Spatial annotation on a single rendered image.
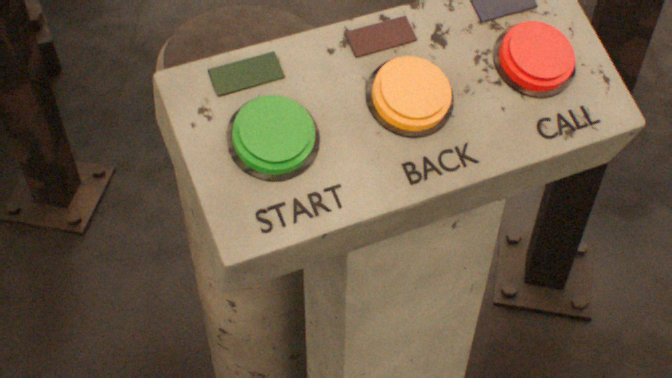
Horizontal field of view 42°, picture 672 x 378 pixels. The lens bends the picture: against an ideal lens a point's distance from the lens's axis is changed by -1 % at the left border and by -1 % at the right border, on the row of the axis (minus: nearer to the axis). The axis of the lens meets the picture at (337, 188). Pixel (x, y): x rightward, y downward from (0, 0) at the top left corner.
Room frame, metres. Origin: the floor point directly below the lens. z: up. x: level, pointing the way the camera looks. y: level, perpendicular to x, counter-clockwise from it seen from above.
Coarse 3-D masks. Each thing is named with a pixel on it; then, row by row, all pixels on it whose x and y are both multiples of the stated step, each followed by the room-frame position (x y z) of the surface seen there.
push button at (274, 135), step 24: (264, 96) 0.32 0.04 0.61; (240, 120) 0.30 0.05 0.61; (264, 120) 0.30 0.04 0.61; (288, 120) 0.30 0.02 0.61; (312, 120) 0.31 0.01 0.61; (240, 144) 0.29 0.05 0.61; (264, 144) 0.29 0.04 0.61; (288, 144) 0.29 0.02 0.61; (312, 144) 0.30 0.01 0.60; (264, 168) 0.28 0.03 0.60; (288, 168) 0.28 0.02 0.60
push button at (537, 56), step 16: (512, 32) 0.37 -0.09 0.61; (528, 32) 0.37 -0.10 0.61; (544, 32) 0.37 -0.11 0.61; (560, 32) 0.37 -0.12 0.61; (512, 48) 0.36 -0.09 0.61; (528, 48) 0.36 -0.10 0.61; (544, 48) 0.36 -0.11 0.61; (560, 48) 0.36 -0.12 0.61; (512, 64) 0.35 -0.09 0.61; (528, 64) 0.35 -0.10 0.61; (544, 64) 0.35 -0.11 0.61; (560, 64) 0.35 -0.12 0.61; (528, 80) 0.34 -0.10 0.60; (544, 80) 0.35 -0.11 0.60; (560, 80) 0.35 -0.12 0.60
